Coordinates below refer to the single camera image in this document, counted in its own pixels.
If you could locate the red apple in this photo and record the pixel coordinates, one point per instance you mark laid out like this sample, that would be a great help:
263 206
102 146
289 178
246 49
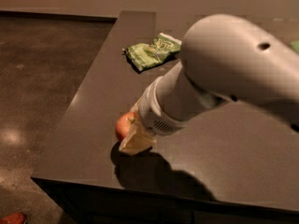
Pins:
124 124

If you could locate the red object on floor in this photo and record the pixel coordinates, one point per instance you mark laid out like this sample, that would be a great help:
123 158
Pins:
15 218

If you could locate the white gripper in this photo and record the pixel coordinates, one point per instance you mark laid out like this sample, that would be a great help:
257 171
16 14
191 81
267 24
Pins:
153 113

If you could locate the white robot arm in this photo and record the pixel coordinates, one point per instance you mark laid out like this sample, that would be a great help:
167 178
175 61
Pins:
222 58

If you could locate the green chip bag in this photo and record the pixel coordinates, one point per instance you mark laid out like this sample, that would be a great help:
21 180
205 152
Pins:
146 56

